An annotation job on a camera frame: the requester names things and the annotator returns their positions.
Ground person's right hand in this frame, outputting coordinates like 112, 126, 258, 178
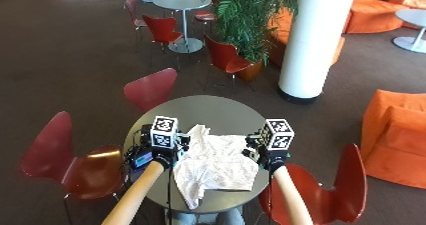
241, 131, 291, 172

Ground person's left hand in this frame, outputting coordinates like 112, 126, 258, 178
140, 124, 193, 169

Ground white marker cube left glove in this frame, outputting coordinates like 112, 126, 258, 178
149, 115, 180, 150

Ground white marker cube glove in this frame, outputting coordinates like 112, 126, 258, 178
149, 115, 180, 150
259, 118, 295, 152

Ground white marker cube right glove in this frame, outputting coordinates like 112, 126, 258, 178
259, 118, 295, 152

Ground white crumpled cloth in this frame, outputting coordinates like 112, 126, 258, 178
172, 123, 261, 210

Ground small device with blue screen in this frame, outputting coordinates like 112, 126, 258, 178
126, 148, 154, 171

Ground red wooden chair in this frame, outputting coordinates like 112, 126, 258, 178
141, 14, 185, 54
122, 0, 149, 36
202, 34, 255, 88
257, 142, 369, 225
18, 110, 129, 225
122, 67, 178, 114
193, 10, 218, 28

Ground the person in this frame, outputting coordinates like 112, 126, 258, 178
169, 207, 246, 225

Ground brown plant pot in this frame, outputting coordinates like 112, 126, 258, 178
234, 58, 267, 83

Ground orange armchair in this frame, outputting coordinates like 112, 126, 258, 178
359, 88, 426, 190

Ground orange bench seat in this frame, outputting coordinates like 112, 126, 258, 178
265, 6, 347, 69

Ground white round pillar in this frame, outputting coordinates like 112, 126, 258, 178
277, 0, 359, 105

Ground green potted plant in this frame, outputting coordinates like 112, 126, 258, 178
204, 0, 299, 65

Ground orange sofa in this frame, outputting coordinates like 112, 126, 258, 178
342, 0, 426, 35

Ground black cable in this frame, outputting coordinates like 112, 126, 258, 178
165, 166, 174, 225
265, 168, 274, 225

